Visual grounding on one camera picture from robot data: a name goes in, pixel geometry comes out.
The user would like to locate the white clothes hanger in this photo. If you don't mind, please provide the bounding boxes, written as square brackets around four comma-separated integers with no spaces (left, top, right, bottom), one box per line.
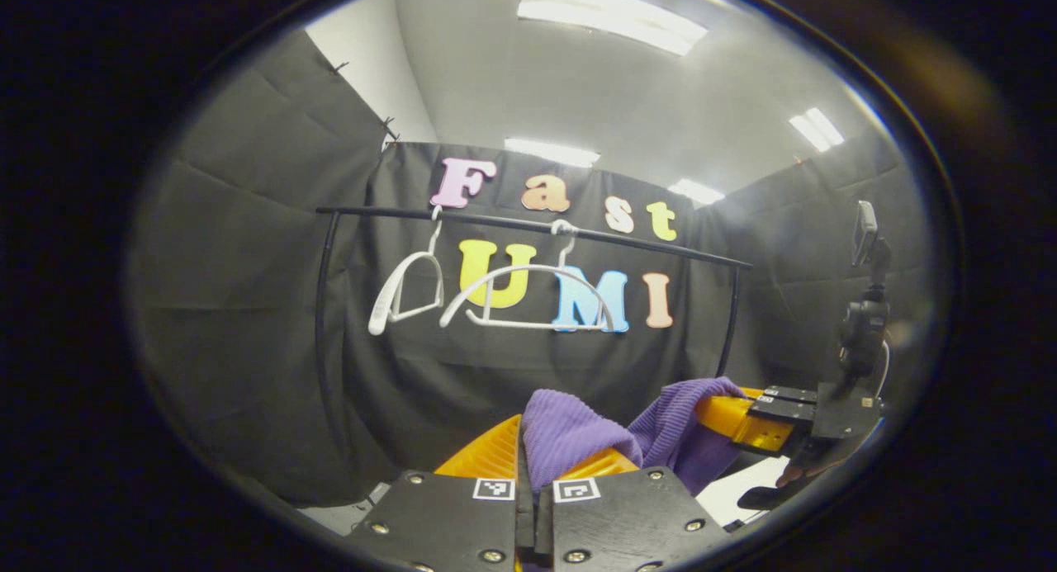
[437,218,617,334]
[367,206,448,338]

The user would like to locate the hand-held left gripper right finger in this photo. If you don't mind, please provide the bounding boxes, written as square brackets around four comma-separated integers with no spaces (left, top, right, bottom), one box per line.
[536,446,732,572]

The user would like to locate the purple corduroy jacket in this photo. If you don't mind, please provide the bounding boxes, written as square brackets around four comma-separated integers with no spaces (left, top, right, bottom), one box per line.
[519,376,749,498]

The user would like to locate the black clothes rack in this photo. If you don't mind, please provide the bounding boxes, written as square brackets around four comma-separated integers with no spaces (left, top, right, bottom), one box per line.
[313,204,755,442]

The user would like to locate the white table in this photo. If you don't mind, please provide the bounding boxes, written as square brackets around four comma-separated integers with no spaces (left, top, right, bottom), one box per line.
[695,456,791,529]

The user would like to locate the large ceiling light panel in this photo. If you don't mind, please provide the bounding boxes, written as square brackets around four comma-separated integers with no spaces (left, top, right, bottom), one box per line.
[516,0,711,59]

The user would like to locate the black backdrop cloth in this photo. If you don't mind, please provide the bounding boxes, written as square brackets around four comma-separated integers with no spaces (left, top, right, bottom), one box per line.
[124,26,943,508]

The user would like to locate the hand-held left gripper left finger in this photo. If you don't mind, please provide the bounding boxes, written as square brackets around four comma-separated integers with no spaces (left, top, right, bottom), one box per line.
[342,413,534,572]

